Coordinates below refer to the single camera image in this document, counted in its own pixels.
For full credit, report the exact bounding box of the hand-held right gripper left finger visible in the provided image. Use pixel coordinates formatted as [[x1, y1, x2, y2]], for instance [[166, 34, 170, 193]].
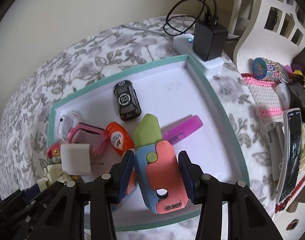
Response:
[[34, 149, 136, 240]]

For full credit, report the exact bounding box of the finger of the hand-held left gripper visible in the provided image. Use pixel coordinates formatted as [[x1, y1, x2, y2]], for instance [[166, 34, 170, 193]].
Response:
[[22, 181, 47, 203]]

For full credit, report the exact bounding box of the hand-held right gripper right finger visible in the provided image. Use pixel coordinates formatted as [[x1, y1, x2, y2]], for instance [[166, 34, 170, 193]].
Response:
[[177, 151, 276, 240]]

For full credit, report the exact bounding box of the small orange blue toy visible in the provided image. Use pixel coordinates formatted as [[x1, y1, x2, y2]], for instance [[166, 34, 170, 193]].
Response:
[[110, 171, 138, 212]]

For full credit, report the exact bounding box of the salmon blue toy knife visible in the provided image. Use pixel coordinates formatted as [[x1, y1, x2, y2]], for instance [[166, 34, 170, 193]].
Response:
[[133, 113, 189, 215]]

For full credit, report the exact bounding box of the cream plastic comb clip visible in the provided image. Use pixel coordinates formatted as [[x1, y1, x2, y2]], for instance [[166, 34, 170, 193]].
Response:
[[43, 164, 74, 188]]

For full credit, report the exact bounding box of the purple tube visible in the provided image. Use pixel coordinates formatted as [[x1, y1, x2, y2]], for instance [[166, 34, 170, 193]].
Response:
[[161, 115, 203, 145]]

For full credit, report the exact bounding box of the white charger cube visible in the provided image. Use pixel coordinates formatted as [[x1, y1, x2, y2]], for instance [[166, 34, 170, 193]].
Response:
[[61, 142, 104, 177]]

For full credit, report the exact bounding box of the teal white box lid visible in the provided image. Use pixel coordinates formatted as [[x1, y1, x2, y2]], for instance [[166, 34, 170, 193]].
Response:
[[50, 54, 250, 232]]

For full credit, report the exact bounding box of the pink toy watch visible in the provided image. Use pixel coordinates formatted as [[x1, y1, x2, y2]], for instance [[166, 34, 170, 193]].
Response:
[[68, 122, 107, 155]]

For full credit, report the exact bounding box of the white smartwatch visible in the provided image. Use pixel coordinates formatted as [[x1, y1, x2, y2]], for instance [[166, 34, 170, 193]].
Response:
[[58, 112, 83, 143]]

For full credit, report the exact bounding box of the black toy car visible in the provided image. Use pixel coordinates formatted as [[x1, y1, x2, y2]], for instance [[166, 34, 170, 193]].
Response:
[[114, 80, 142, 121]]

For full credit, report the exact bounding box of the white hair clip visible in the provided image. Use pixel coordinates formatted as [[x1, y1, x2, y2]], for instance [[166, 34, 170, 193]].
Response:
[[266, 121, 285, 180]]

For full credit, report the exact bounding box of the red bead strand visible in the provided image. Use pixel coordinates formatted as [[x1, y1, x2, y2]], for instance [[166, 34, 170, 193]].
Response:
[[275, 175, 305, 213]]

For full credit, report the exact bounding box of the white smartphone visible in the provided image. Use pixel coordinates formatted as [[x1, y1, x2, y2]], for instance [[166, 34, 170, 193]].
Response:
[[277, 108, 303, 203]]

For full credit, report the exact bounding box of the pink white crochet bag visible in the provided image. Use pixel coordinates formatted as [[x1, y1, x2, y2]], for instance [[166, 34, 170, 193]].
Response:
[[240, 74, 288, 117]]

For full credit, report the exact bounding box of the white power strip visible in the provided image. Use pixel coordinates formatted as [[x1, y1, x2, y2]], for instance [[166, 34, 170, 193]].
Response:
[[173, 33, 224, 78]]

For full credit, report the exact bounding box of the beige board with holes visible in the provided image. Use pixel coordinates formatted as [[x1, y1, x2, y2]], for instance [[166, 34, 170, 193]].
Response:
[[277, 200, 305, 240]]

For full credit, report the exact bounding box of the grey floral blanket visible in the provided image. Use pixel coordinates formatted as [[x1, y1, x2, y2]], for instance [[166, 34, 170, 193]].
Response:
[[0, 15, 275, 240]]

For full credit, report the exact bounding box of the white oval gadget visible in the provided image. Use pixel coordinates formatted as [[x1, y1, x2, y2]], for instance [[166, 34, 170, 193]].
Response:
[[275, 82, 291, 108]]

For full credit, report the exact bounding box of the colourful hexagonal tin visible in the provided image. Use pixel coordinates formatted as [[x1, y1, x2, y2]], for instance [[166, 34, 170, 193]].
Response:
[[250, 57, 290, 83]]

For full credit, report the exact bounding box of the black striped cloth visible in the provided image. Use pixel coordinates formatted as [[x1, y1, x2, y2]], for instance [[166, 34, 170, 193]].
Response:
[[289, 82, 305, 118]]

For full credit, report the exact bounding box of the yellow black toy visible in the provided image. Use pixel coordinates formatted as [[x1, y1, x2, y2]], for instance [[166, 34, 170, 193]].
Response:
[[292, 70, 305, 88]]

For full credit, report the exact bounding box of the white lattice panel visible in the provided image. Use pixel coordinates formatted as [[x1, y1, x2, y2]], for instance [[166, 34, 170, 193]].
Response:
[[232, 0, 305, 74]]

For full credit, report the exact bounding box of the black wall charger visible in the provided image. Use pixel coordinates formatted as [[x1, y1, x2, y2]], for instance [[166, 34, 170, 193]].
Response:
[[192, 21, 229, 62]]

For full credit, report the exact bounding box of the black charging cable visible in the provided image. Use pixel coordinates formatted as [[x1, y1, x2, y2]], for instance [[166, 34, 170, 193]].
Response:
[[163, 0, 210, 38], [202, 0, 219, 24]]

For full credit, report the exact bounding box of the white post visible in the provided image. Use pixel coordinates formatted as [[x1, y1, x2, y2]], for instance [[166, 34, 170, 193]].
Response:
[[229, 0, 245, 35]]

